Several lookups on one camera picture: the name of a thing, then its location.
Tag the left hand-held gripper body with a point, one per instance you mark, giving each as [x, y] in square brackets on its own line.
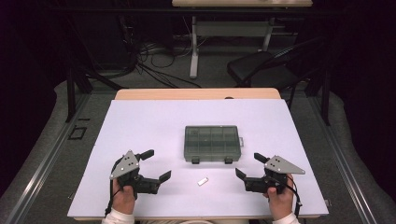
[126, 165]

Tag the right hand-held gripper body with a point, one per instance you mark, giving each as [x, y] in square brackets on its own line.
[280, 165]

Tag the small white rectangular piece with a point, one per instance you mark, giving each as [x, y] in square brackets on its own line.
[203, 181]

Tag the grey clear compartment box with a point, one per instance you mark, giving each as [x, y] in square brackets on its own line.
[212, 143]

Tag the person's left hand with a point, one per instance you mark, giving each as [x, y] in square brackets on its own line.
[123, 200]

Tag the person's right hand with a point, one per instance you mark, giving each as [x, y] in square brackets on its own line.
[281, 205]

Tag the white table mat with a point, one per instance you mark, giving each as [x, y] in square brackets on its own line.
[155, 124]

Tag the wooden table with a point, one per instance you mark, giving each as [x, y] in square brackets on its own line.
[186, 93]

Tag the black metal stand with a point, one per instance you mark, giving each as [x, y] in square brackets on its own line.
[71, 93]

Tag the black chair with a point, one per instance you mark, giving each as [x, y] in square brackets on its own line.
[249, 67]

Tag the white-framed desk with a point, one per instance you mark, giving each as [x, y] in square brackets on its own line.
[233, 28]

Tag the small metal bracket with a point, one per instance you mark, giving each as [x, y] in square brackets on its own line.
[328, 202]

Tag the metal floor rail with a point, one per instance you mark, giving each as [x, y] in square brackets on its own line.
[342, 168]
[46, 161]

